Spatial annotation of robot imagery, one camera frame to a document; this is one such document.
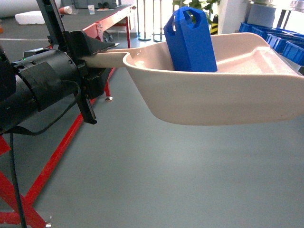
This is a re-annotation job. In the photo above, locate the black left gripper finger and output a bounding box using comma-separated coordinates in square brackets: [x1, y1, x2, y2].
[83, 68, 111, 99]
[64, 30, 119, 57]

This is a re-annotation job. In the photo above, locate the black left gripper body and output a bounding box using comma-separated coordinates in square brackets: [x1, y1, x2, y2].
[37, 0, 97, 124]

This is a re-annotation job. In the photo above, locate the blue plastic part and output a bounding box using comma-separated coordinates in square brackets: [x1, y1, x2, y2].
[163, 6, 218, 73]

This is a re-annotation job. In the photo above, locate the beige plastic dustpan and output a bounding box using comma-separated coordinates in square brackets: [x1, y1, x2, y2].
[85, 33, 304, 125]

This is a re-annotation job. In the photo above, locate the steel shelf rack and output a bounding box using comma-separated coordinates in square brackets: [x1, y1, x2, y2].
[244, 0, 304, 33]

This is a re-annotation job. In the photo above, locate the white foam block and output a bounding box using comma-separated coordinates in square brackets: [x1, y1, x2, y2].
[15, 10, 45, 25]

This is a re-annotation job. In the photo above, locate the paper cup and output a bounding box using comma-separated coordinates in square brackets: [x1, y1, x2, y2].
[87, 5, 95, 15]

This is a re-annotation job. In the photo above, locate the green potted plant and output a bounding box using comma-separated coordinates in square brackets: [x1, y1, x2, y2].
[172, 0, 221, 24]

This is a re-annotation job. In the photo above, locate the yellow black traffic cone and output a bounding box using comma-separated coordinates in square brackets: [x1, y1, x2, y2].
[210, 14, 219, 35]

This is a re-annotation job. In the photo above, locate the blue storage bin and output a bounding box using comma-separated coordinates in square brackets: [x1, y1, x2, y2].
[238, 22, 260, 33]
[282, 41, 304, 66]
[266, 33, 304, 54]

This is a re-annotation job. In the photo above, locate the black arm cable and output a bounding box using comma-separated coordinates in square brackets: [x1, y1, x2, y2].
[9, 80, 83, 228]

